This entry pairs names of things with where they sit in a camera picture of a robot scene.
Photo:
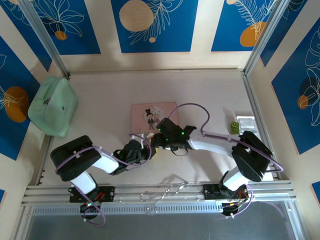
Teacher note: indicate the pink box with wedding couple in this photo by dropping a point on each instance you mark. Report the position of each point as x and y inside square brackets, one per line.
[140, 112]

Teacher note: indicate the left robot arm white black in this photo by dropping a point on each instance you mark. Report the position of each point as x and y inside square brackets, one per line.
[105, 163]

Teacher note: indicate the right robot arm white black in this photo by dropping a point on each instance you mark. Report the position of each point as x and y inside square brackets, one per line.
[215, 145]

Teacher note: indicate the small green packet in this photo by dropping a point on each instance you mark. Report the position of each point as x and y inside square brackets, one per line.
[234, 127]

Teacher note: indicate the clear plastic container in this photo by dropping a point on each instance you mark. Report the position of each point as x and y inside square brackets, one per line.
[246, 123]

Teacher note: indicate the grey metal panel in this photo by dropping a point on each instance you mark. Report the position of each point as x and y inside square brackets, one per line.
[162, 227]

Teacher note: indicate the mint green zipper bag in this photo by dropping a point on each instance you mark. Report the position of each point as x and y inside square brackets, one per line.
[53, 107]

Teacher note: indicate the aluminium frame front rail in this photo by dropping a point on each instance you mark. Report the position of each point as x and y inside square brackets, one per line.
[155, 190]

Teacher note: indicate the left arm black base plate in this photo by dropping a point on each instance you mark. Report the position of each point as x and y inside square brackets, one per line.
[108, 193]

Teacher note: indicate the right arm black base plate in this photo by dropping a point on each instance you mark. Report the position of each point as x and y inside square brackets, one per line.
[211, 192]

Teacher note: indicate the blue floral wall poster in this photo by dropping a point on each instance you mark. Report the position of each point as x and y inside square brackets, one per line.
[240, 25]
[160, 25]
[75, 27]

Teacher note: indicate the aluminium frame post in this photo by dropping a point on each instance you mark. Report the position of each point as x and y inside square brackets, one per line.
[45, 37]
[263, 37]

